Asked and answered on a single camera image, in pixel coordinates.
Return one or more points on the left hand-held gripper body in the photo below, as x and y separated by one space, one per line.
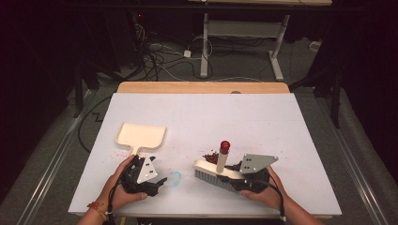
145 173

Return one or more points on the person's left hand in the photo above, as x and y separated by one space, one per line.
115 195

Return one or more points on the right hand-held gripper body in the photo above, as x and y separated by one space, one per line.
255 164

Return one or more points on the white table mat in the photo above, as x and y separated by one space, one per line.
203 112

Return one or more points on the cream brush with red tip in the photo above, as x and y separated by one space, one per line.
222 159

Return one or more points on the white desk frame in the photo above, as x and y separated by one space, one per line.
241 28

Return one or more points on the person's right hand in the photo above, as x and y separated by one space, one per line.
269 198

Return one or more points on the white power adapter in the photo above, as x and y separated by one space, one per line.
187 53

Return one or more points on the metal floor rail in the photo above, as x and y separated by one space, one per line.
353 168
50 175

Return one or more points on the wooden table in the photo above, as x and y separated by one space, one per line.
187 87

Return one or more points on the cream dustpan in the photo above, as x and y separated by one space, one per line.
140 136

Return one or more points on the black stand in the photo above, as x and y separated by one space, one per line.
334 93
82 87

